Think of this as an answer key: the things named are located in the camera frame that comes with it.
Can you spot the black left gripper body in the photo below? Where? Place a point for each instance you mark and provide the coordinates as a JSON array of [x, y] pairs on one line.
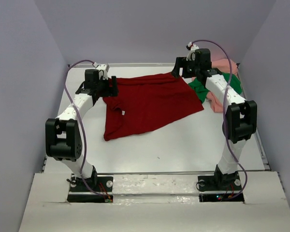
[[105, 91]]

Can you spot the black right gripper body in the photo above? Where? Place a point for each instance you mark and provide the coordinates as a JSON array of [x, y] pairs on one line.
[[190, 68]]

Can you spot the red t-shirt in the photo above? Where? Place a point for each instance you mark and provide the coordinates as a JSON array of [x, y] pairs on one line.
[[147, 103]]

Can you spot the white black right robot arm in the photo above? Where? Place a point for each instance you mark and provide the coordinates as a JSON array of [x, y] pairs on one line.
[[239, 117]]

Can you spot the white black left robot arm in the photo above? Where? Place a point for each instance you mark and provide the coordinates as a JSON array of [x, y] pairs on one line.
[[65, 140]]

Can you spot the green t-shirt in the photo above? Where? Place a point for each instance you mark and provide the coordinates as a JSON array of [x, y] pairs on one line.
[[217, 84]]

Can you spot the pink t-shirt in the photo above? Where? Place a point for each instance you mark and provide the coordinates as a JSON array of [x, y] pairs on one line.
[[222, 65]]

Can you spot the white front cover board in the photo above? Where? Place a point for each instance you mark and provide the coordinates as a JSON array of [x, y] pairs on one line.
[[156, 203]]

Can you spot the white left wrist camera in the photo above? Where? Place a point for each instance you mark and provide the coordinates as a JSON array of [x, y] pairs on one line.
[[103, 71]]

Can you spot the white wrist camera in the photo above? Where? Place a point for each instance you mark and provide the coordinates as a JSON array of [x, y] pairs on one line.
[[103, 71], [191, 47]]

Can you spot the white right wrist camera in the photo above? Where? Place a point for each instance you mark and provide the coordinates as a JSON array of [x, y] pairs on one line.
[[191, 47]]

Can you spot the aluminium left table rail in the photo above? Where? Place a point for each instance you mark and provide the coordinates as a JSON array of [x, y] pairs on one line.
[[44, 164]]

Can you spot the aluminium table rail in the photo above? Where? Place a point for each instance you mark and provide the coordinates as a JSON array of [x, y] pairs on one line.
[[44, 164], [254, 123]]

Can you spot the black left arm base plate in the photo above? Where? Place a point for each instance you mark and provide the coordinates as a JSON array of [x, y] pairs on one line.
[[101, 192]]

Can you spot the aluminium right table rail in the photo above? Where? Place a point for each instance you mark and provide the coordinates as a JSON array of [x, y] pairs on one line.
[[254, 123]]

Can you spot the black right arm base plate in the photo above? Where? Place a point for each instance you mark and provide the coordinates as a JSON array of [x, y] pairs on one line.
[[212, 190]]

